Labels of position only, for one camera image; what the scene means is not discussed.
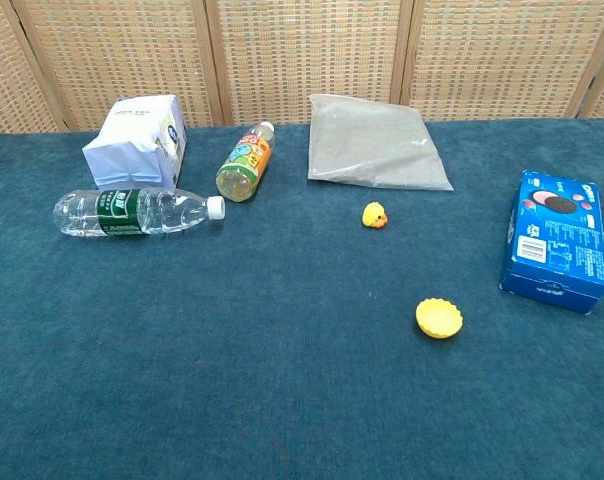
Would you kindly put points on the small yellow rubber duck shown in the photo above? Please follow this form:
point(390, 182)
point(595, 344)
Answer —
point(373, 214)

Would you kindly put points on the small yellow object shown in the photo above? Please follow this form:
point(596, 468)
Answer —
point(438, 320)

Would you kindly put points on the orange-label juice bottle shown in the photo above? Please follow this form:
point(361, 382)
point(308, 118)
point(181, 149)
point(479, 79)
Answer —
point(244, 162)

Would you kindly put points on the grey plastic mailer bag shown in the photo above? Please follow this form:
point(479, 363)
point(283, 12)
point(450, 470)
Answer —
point(372, 145)

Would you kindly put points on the clear green-label water bottle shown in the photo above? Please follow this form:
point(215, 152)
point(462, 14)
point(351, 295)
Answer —
point(122, 212)

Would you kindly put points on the white tissue pack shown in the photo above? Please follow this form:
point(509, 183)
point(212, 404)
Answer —
point(132, 145)

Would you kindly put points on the blue Oreo cookie box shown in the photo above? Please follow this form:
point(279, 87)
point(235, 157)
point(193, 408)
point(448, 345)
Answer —
point(557, 240)

